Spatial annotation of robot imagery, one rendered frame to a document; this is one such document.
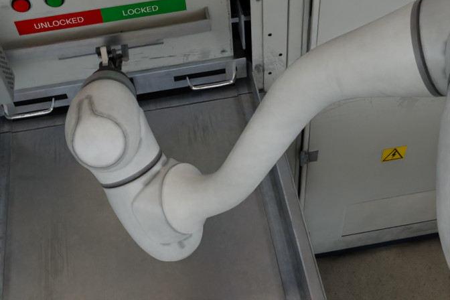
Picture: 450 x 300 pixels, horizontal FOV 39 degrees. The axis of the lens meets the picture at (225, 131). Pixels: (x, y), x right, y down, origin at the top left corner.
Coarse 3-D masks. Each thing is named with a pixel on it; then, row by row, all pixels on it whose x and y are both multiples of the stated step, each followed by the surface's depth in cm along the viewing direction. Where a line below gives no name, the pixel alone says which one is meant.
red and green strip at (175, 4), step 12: (156, 0) 120; (168, 0) 120; (180, 0) 121; (84, 12) 119; (96, 12) 120; (108, 12) 120; (120, 12) 121; (132, 12) 121; (144, 12) 122; (156, 12) 122; (168, 12) 123; (24, 24) 119; (36, 24) 120; (48, 24) 120; (60, 24) 121; (72, 24) 121; (84, 24) 122
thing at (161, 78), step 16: (240, 48) 136; (176, 64) 134; (192, 64) 134; (208, 64) 134; (224, 64) 135; (240, 64) 135; (80, 80) 133; (144, 80) 134; (160, 80) 135; (176, 80) 136; (192, 80) 137; (208, 80) 138; (16, 96) 132; (32, 96) 133; (48, 96) 134; (64, 96) 134; (0, 112) 135
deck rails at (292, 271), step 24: (240, 96) 137; (0, 144) 133; (0, 168) 129; (0, 192) 126; (264, 192) 122; (0, 216) 122; (288, 216) 113; (0, 240) 119; (288, 240) 116; (0, 264) 116; (288, 264) 113; (0, 288) 113; (288, 288) 110
